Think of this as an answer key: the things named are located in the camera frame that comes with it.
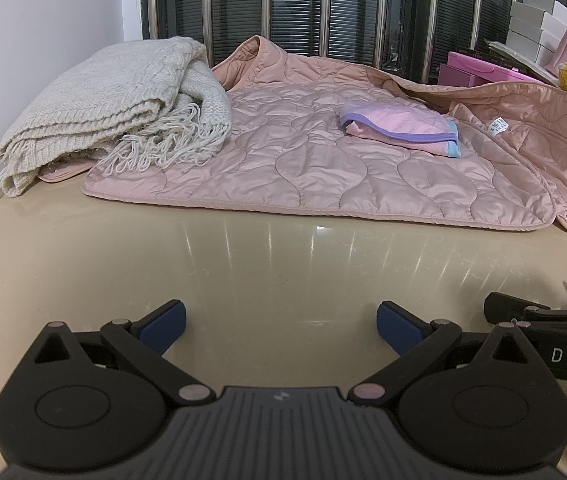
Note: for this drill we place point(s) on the metal window bars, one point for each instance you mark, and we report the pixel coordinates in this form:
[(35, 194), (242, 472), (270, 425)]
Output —
[(313, 5)]

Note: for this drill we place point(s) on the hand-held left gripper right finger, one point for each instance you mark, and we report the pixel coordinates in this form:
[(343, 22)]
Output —
[(397, 327)]

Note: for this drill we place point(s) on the pink quilted jacket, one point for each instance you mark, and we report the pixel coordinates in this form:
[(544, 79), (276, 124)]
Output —
[(323, 160)]

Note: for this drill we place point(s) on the pink garment with purple trim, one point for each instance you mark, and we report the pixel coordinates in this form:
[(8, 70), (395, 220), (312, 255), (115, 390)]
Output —
[(398, 125)]

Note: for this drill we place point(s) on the stack of white boxes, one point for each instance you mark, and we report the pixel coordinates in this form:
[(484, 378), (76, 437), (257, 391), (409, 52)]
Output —
[(538, 25)]

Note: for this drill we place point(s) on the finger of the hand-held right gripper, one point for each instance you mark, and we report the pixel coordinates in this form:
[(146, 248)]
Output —
[(511, 307)]

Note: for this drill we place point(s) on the pink flat box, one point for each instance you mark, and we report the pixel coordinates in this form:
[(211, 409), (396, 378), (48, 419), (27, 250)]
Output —
[(478, 72)]

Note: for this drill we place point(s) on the flat plastic-wrapped packet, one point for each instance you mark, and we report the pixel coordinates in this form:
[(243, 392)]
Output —
[(518, 57)]

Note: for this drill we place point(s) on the cream knitted fringed blanket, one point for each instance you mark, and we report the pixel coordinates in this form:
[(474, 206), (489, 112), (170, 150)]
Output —
[(108, 100)]

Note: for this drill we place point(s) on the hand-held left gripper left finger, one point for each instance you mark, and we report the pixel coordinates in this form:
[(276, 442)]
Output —
[(164, 326)]

